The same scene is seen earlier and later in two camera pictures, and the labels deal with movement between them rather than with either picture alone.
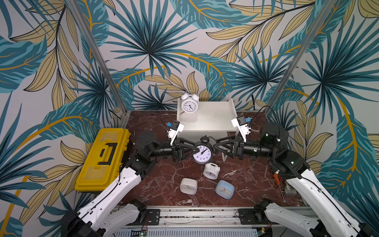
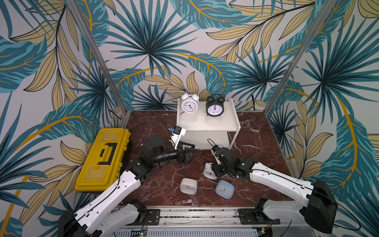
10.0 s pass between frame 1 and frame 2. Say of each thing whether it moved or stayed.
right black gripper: moved
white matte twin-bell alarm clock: stayed
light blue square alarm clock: stayed
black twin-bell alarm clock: moved
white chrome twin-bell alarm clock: stayed
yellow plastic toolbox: stayed
